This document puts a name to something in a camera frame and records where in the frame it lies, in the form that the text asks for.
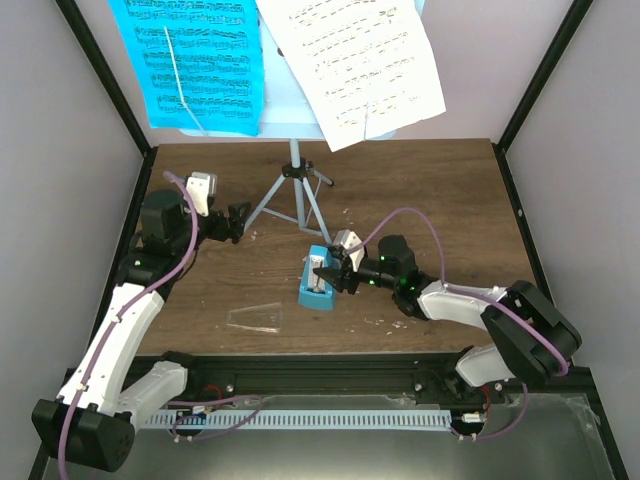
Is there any blue metronome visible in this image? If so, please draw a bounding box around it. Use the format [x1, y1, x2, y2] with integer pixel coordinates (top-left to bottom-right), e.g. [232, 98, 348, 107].
[298, 245, 336, 311]

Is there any clear metronome cover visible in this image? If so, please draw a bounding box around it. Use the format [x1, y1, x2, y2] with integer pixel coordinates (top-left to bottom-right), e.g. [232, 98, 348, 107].
[226, 302, 283, 333]

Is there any white sheet music page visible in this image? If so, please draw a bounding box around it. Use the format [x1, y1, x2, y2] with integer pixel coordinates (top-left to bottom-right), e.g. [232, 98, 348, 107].
[257, 1, 446, 151]

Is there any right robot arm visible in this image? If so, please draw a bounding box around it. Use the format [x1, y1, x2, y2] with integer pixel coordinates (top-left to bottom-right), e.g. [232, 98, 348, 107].
[306, 230, 582, 403]

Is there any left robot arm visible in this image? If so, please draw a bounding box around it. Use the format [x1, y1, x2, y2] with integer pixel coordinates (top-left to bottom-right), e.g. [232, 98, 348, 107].
[31, 188, 251, 472]

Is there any light blue music stand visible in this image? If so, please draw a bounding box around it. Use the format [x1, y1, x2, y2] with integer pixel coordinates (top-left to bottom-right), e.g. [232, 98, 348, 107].
[177, 0, 426, 246]

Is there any blue sheet music page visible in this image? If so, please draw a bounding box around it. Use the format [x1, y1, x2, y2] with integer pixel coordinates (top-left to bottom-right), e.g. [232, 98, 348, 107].
[109, 0, 264, 137]

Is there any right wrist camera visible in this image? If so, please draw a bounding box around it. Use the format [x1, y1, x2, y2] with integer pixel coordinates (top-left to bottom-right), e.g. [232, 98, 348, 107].
[333, 229, 367, 272]

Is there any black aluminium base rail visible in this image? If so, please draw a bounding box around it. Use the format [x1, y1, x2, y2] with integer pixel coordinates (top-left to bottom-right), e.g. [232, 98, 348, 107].
[144, 352, 506, 406]

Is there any light blue slotted cable duct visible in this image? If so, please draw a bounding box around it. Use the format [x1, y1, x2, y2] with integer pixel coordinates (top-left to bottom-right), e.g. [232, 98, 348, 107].
[141, 410, 452, 432]

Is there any left black frame post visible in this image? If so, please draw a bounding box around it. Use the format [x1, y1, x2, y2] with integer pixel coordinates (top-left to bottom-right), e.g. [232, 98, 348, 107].
[53, 0, 153, 156]

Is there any black frame post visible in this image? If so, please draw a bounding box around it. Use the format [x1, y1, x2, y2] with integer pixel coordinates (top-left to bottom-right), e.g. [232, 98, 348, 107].
[496, 0, 594, 149]
[53, 0, 153, 156]

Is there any right black frame post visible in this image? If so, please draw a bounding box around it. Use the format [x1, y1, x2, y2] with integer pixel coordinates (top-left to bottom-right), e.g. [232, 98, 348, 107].
[496, 0, 594, 149]

